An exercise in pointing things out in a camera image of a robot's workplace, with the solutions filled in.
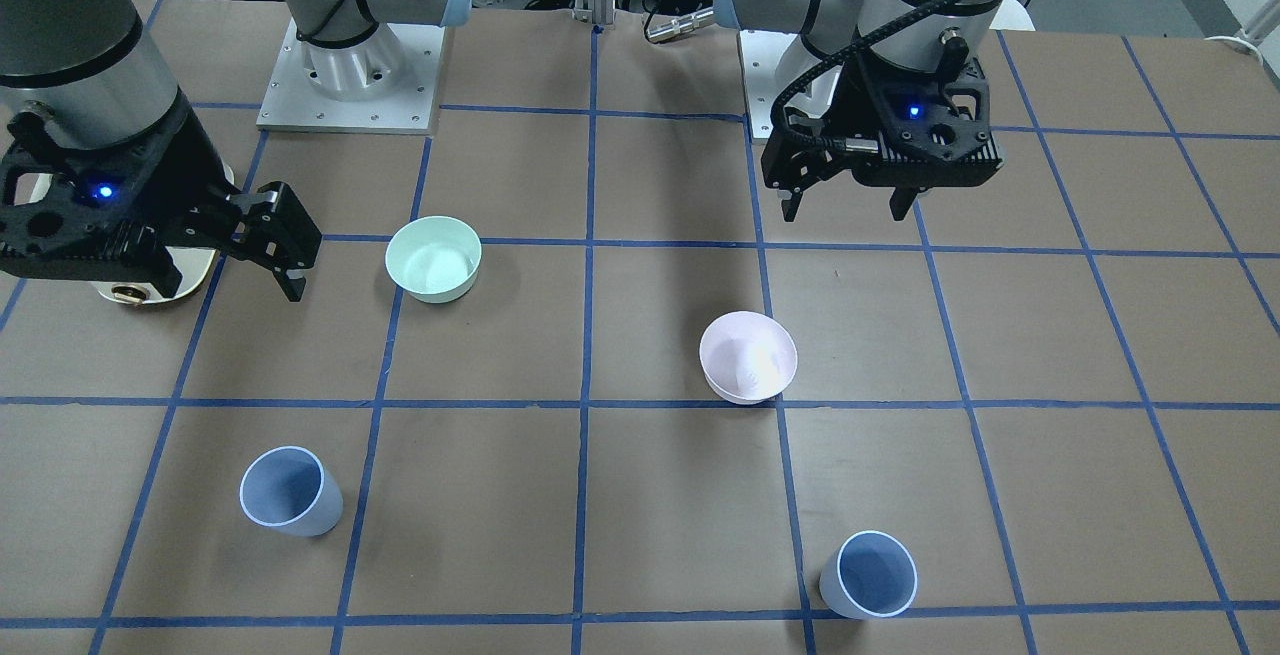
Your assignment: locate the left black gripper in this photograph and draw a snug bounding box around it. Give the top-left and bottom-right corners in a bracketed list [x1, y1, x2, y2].
[762, 32, 1004, 223]

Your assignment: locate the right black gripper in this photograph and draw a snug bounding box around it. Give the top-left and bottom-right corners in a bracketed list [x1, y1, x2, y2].
[1, 95, 323, 303]

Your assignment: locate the blue cup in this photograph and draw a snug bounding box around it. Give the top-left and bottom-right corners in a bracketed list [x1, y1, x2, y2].
[819, 530, 919, 620]
[238, 445, 344, 537]

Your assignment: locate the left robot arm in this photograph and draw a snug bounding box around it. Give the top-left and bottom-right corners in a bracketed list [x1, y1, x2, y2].
[713, 0, 1005, 223]

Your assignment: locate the white toaster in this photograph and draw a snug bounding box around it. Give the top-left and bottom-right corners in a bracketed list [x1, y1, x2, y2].
[18, 162, 236, 311]

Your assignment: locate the mint green bowl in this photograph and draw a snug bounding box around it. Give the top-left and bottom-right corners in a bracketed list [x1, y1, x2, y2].
[384, 216, 483, 304]

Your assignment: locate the pink bowl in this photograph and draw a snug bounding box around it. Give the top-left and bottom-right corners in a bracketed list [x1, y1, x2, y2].
[698, 310, 799, 406]

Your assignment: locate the black corrugated cable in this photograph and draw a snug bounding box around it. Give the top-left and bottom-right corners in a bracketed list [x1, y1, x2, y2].
[772, 0, 1089, 151]

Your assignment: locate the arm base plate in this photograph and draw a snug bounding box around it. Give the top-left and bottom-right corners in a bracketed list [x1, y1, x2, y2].
[256, 23, 451, 136]
[739, 29, 840, 145]

